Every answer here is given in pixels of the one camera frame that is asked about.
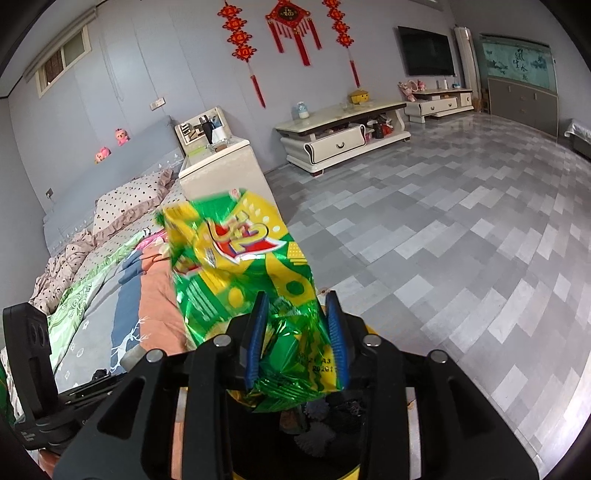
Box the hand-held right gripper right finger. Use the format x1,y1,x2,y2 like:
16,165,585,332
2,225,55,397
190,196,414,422
323,291,539,480

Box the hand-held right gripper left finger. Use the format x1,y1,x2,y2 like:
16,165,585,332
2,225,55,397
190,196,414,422
53,292,271,480

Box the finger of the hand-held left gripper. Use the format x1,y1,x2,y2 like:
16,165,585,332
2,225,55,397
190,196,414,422
14,401,100,452
59,368,132,408

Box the black plastic bag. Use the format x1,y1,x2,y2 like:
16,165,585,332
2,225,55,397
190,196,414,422
323,397,365,425

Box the green yellow snack bag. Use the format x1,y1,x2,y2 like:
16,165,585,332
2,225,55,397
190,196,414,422
157,187,352,411

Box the purple fluffy ball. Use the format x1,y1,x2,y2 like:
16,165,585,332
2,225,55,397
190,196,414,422
298,427,340,457

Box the green patterned quilt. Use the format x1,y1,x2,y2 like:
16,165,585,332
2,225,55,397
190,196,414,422
46,228,160,370

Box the pink polka-dot duvet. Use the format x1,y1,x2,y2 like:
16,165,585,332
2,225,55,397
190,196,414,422
30,228,95,315

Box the pink blanket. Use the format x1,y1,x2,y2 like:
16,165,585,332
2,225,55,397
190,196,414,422
136,233,167,259

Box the beige bedside cabinet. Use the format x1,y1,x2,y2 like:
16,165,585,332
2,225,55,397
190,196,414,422
174,107,271,217

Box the polka-dot pillow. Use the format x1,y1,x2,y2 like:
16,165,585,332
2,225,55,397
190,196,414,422
92,168,178,238

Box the large white TV cabinet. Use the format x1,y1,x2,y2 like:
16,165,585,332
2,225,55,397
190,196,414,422
274,100,411,177

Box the grey upholstered bed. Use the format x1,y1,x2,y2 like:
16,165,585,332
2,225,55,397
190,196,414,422
0,115,199,480

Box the small white TV cabinet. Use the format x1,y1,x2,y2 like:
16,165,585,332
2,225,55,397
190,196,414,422
405,88,475,124

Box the pink dolls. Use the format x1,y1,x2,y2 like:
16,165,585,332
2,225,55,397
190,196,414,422
399,79,426,101

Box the long red knot ornament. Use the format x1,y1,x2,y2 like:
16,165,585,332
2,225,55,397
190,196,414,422
323,0,361,88
218,2,266,109

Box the window with roller blind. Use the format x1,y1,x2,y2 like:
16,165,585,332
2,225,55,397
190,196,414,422
34,25,90,95

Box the fish tank with cabinet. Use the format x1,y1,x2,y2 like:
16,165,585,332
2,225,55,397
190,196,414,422
478,33,559,137

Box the white standing air conditioner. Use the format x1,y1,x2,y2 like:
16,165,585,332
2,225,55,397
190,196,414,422
452,27,481,90

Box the grey padded bench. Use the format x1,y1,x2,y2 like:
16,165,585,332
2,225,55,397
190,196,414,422
564,119,591,160

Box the square red knot ornament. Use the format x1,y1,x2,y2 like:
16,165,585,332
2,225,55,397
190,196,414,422
265,0,322,66

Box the black wall television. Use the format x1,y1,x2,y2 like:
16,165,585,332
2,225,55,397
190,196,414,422
398,26,455,78

